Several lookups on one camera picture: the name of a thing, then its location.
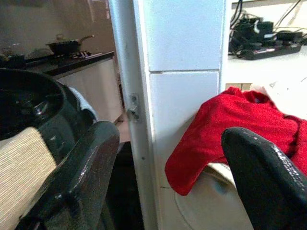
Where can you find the metal door strike plate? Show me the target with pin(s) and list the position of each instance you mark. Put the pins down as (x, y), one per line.
(134, 107)

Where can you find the beige striped cloth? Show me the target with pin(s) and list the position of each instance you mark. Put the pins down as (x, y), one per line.
(19, 172)

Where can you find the gas stove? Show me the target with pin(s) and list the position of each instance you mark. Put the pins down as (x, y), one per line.
(81, 55)

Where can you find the black frying pan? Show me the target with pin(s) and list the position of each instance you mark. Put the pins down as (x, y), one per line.
(66, 45)

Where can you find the red towel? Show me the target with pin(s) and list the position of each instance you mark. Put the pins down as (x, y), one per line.
(230, 124)

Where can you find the black kitchen counter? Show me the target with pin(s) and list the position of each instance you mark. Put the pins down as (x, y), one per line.
(60, 62)

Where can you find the black power strip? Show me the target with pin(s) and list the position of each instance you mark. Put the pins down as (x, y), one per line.
(266, 38)

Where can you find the white washing machine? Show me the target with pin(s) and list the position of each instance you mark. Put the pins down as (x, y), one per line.
(211, 198)

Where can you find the white kitchen cabinet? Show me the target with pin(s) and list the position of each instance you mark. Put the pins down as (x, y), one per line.
(96, 93)

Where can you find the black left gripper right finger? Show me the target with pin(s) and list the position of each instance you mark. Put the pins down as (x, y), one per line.
(263, 182)

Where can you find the white door frame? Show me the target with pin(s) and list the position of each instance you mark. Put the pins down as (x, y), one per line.
(134, 95)

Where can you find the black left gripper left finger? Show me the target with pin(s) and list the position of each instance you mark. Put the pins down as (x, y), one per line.
(88, 172)

